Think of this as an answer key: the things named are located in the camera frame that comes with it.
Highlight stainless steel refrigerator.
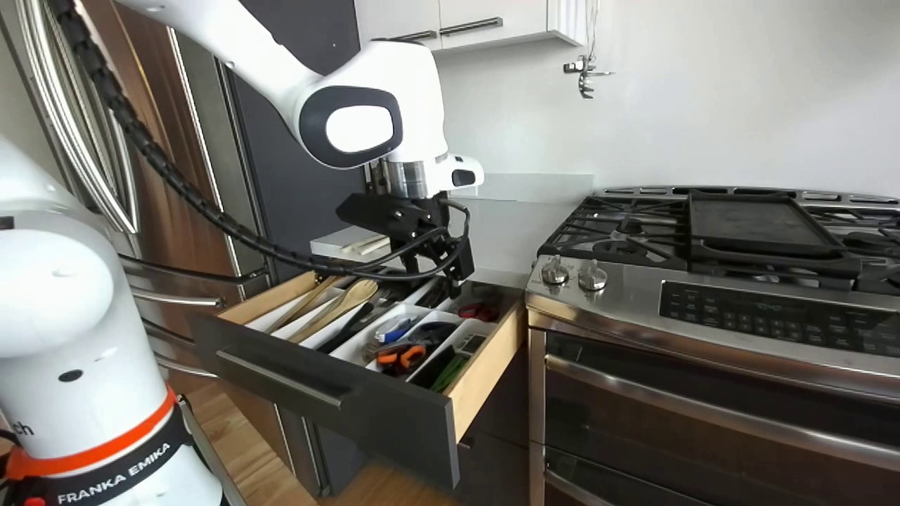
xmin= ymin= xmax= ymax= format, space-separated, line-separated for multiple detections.
xmin=0 ymin=0 xmax=283 ymax=388

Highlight black corrugated cable conduit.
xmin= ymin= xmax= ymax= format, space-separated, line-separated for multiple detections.
xmin=43 ymin=0 xmax=472 ymax=286

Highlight white block on counter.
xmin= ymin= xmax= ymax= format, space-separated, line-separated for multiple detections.
xmin=307 ymin=221 xmax=396 ymax=265

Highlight green plastic spatula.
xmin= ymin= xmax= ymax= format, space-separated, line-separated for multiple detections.
xmin=429 ymin=351 xmax=472 ymax=395

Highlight red handled scissors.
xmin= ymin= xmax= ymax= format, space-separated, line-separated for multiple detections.
xmin=455 ymin=294 xmax=501 ymax=325

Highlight white plastic organizer tray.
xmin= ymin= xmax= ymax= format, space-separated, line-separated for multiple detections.
xmin=244 ymin=275 xmax=507 ymax=393

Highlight dark base cabinet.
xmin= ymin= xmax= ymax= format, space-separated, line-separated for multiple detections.
xmin=218 ymin=359 xmax=531 ymax=506

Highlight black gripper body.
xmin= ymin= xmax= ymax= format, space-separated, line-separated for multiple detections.
xmin=334 ymin=190 xmax=455 ymax=256

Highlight blue handled utensil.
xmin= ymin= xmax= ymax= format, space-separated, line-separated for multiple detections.
xmin=376 ymin=314 xmax=415 ymax=346

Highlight stainless steel gas stove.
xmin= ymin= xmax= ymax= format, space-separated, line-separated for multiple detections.
xmin=524 ymin=182 xmax=900 ymax=506

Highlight wooden spatula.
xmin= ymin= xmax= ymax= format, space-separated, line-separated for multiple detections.
xmin=244 ymin=275 xmax=352 ymax=336

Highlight orange and black kitchen tool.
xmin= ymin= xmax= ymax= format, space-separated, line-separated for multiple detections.
xmin=365 ymin=341 xmax=429 ymax=380

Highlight metal wall hook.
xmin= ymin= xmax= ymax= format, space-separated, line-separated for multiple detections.
xmin=559 ymin=50 xmax=614 ymax=102

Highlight white wall cabinet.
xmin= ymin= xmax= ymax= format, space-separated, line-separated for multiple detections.
xmin=352 ymin=0 xmax=591 ymax=57

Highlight wooden spoon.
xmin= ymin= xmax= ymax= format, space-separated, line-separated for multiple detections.
xmin=290 ymin=275 xmax=382 ymax=346

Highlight dark drawer with wooden sides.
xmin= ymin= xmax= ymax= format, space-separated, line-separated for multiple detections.
xmin=193 ymin=266 xmax=528 ymax=491

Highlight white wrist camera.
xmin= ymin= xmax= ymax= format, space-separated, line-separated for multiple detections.
xmin=436 ymin=155 xmax=486 ymax=197

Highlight black stove griddle plate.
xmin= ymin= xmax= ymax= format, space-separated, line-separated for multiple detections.
xmin=684 ymin=187 xmax=846 ymax=261

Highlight silver stove knob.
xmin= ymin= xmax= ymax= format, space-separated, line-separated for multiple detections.
xmin=576 ymin=259 xmax=611 ymax=294
xmin=539 ymin=256 xmax=571 ymax=290

